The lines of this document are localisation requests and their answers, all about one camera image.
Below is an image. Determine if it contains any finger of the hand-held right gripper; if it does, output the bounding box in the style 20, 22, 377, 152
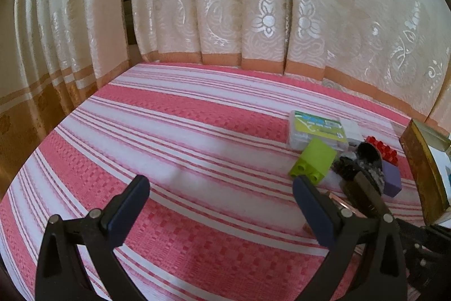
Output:
342, 172, 389, 217

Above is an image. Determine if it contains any lime green building block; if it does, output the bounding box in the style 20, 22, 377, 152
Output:
289, 138, 338, 184

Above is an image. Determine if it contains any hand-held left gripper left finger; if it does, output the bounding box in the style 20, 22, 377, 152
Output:
35, 175, 150, 301

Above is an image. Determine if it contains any red building block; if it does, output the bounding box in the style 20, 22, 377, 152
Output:
364, 135, 399, 165

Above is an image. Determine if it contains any cream floral curtain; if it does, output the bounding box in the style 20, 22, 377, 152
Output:
0, 0, 130, 196
127, 0, 451, 127

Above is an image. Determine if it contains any purple building block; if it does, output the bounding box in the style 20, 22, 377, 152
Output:
381, 162, 402, 197

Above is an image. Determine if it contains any pink flat object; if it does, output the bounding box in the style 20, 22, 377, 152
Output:
326, 191, 356, 217

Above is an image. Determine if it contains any gold metal tin box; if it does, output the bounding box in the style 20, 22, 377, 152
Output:
399, 118, 451, 225

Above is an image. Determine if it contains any pink striped bedsheet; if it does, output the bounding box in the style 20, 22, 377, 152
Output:
0, 62, 428, 301

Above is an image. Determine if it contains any clear plastic packet green label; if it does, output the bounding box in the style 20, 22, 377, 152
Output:
288, 110, 349, 151

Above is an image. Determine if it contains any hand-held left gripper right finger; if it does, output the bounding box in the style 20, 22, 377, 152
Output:
293, 175, 408, 301

